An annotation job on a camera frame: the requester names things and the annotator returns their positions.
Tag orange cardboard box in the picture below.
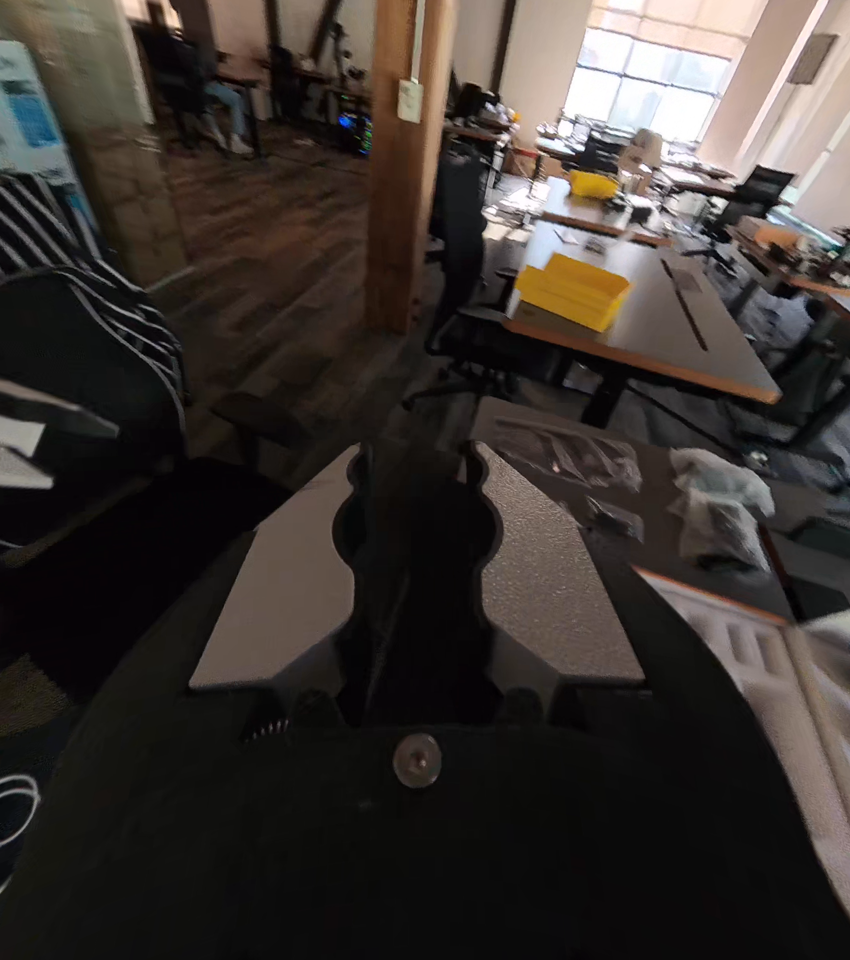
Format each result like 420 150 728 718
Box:
631 566 850 960

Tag computer with coloured lights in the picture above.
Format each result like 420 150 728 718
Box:
335 108 377 159

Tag wooden pillar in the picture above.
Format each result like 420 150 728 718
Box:
363 0 456 335

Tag clear bag black parts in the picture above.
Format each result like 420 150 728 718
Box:
582 495 647 541
496 416 643 492

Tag bubble wrapped part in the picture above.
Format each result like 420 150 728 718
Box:
676 491 771 573

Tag white blue poster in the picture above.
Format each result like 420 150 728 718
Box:
0 37 96 219

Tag large yellow bin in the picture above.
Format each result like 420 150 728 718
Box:
515 251 633 333

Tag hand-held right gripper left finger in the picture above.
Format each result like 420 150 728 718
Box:
188 442 369 691

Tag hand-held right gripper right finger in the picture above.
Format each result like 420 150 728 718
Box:
466 441 648 687

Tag wood edged desk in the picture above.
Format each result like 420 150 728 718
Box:
503 176 782 429
725 217 850 451

